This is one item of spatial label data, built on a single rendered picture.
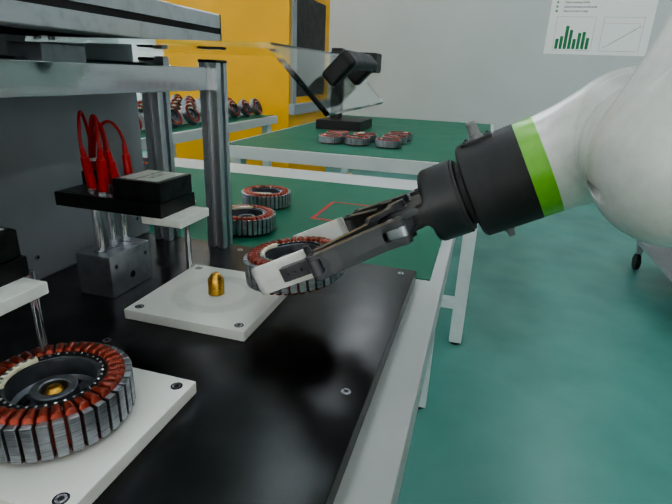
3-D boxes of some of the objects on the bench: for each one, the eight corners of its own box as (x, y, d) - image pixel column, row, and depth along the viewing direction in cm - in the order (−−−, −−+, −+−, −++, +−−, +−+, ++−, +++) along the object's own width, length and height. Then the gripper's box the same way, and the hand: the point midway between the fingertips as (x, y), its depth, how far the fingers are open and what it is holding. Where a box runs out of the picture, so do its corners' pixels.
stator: (161, 381, 43) (157, 344, 41) (79, 480, 32) (71, 434, 31) (44, 366, 44) (37, 330, 43) (-70, 456, 34) (-84, 412, 32)
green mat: (455, 195, 130) (455, 194, 130) (429, 281, 75) (430, 279, 75) (152, 164, 154) (151, 164, 154) (-37, 212, 99) (-37, 211, 99)
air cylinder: (152, 276, 67) (149, 238, 65) (114, 299, 60) (109, 257, 58) (121, 271, 68) (117, 233, 66) (81, 292, 61) (74, 251, 60)
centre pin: (227, 291, 61) (226, 271, 60) (219, 297, 59) (218, 276, 58) (213, 288, 61) (212, 268, 60) (205, 295, 59) (204, 274, 59)
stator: (284, 234, 93) (284, 215, 91) (225, 240, 88) (224, 221, 87) (265, 218, 102) (265, 201, 101) (211, 223, 97) (210, 205, 96)
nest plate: (197, 392, 43) (196, 380, 43) (64, 534, 30) (61, 518, 30) (60, 360, 47) (58, 349, 47) (-113, 473, 34) (-118, 459, 33)
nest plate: (295, 287, 65) (295, 279, 65) (244, 342, 52) (243, 331, 51) (196, 271, 69) (195, 263, 69) (124, 318, 56) (123, 308, 55)
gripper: (460, 143, 57) (301, 208, 66) (442, 179, 36) (212, 269, 45) (482, 201, 59) (324, 258, 67) (478, 269, 38) (248, 339, 46)
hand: (293, 257), depth 55 cm, fingers closed on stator, 11 cm apart
